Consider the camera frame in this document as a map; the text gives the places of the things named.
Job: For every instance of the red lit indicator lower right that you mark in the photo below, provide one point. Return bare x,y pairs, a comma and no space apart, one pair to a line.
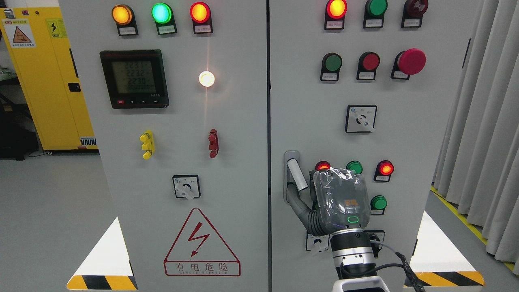
383,171

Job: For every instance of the right door upper rotary switch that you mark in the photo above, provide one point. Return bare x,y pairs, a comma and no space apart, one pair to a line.
360,118

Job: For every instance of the left door rotary switch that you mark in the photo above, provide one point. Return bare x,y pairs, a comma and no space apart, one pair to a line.
186,186

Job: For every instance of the red terminal connector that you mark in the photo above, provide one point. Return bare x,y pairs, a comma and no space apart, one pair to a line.
213,143

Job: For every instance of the green indicator top right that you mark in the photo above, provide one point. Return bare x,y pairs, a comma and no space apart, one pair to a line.
374,13

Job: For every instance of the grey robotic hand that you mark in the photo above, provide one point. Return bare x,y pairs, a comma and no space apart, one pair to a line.
342,198

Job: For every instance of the red-orange indicator light left door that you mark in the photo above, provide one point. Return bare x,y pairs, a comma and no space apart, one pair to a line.
201,18

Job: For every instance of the red lit indicator lower left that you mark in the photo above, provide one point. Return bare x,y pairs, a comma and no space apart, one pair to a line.
322,166

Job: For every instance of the grey left cabinet door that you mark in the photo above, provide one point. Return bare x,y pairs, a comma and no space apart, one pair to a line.
233,185

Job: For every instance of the grey right cabinet door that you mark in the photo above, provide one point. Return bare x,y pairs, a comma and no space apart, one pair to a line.
308,115

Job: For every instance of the red lit indicator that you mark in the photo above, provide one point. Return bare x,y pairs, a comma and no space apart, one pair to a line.
383,171
322,166
334,18

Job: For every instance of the green push button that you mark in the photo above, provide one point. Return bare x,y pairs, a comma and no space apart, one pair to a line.
330,68
378,205

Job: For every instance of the silver door handle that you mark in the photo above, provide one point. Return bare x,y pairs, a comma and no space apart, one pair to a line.
292,172

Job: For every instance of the yellow terminal connector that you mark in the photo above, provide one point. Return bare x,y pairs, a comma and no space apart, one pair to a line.
147,140

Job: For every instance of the yellow safety cabinet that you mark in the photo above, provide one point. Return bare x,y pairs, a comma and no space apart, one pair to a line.
37,41

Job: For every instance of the grey cabinet door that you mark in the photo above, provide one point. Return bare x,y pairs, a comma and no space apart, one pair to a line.
233,185
308,115

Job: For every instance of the red emergency stop button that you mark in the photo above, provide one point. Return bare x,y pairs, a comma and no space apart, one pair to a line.
407,63

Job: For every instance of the black digital power meter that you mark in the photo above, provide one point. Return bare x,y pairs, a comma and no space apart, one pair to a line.
135,78

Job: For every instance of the red high voltage warning sticker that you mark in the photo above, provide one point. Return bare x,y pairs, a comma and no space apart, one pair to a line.
200,251

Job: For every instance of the orange indicator light top left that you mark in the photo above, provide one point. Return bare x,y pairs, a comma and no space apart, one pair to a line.
125,20

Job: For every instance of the door rotary switch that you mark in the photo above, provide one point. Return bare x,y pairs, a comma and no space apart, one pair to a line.
186,186
360,118

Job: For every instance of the green push button lower right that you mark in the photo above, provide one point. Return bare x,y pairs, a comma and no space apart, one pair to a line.
378,205

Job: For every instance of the white lit indicator light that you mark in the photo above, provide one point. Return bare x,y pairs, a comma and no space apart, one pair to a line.
206,79

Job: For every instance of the lower white rotary switch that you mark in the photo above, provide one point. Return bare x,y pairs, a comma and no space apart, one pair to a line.
317,244

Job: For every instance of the green push button upper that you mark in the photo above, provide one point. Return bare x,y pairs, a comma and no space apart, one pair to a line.
330,68

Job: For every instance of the black key selector switch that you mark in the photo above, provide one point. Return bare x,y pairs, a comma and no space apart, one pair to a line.
378,236

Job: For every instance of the red lit indicator top right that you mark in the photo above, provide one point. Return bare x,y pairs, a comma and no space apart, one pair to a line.
334,18

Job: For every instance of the red push button upper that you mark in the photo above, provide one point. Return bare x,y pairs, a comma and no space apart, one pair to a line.
368,63

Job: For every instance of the green lit indicator light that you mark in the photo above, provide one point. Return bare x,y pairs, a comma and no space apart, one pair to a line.
164,19

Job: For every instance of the dark red buzzer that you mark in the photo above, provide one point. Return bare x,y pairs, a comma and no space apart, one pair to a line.
413,11

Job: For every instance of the green indicator lower middle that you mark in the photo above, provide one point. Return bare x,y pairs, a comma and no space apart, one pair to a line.
355,166

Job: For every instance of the grey curtain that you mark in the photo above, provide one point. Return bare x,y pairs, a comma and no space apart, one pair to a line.
478,166

